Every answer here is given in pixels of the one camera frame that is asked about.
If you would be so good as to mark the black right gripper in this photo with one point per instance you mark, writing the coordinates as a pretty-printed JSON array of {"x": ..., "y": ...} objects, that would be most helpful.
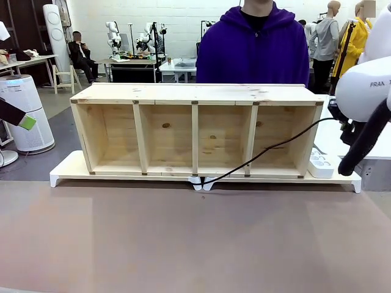
[{"x": 346, "y": 129}]

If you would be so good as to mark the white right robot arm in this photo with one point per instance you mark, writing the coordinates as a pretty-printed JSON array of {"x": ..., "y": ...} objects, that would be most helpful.
[{"x": 363, "y": 91}]

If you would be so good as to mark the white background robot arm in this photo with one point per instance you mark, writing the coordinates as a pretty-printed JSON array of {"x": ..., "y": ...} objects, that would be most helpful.
[
  {"x": 146, "y": 38},
  {"x": 113, "y": 36}
]

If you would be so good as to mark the white cylindrical air purifier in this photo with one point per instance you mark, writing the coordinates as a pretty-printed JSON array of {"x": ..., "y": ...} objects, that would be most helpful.
[{"x": 27, "y": 97}]

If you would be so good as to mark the white table beside shelf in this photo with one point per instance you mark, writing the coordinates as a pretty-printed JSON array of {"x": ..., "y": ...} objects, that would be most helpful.
[{"x": 375, "y": 140}]

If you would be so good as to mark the white floor fan base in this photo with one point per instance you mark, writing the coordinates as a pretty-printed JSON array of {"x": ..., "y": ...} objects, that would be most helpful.
[{"x": 6, "y": 158}]

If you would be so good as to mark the white power strip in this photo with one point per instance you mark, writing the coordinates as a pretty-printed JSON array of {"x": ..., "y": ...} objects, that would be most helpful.
[{"x": 320, "y": 169}]

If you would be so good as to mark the white side table with clutter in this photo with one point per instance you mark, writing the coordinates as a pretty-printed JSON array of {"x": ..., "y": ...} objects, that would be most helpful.
[{"x": 27, "y": 59}]

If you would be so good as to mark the light wooden step stool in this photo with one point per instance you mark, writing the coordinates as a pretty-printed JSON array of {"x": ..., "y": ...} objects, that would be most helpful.
[{"x": 65, "y": 77}]

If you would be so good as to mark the mannequin in grey hoodie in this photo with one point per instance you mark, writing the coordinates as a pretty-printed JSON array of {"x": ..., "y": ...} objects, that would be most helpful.
[{"x": 325, "y": 42}]

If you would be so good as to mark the mannequin in yellow raincoat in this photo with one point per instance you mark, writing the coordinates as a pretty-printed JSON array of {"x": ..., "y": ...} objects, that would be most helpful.
[{"x": 354, "y": 39}]

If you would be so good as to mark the seated person in dark jacket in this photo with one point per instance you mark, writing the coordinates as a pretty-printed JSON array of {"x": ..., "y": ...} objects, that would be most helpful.
[{"x": 81, "y": 55}]

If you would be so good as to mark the white tall tower air conditioner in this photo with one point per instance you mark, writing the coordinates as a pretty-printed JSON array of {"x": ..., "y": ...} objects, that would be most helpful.
[{"x": 56, "y": 36}]

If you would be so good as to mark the person in purple hoodie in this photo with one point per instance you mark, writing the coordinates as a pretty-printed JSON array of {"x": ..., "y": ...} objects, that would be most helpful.
[{"x": 253, "y": 55}]

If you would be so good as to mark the grey metal workbench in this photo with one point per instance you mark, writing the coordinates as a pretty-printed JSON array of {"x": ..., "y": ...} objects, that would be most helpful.
[{"x": 131, "y": 61}]

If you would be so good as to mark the light wooden four-bay shelf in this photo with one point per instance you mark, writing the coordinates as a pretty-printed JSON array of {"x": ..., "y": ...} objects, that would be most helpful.
[{"x": 195, "y": 91}]

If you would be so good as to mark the black tripod stand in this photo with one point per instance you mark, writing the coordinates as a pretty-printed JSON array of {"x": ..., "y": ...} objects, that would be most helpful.
[{"x": 157, "y": 52}]

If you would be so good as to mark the small white table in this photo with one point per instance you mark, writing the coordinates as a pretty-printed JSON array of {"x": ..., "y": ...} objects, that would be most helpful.
[{"x": 178, "y": 68}]

